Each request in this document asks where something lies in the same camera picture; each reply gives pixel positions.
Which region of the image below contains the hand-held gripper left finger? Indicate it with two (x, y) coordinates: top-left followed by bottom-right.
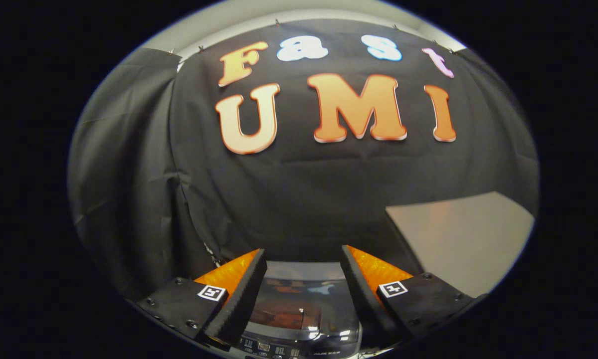
(134, 248), (268, 350)

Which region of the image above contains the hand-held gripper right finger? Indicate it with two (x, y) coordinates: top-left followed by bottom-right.
(341, 244), (475, 346)

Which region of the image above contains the black backdrop cloth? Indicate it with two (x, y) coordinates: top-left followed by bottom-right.
(68, 19), (539, 301)

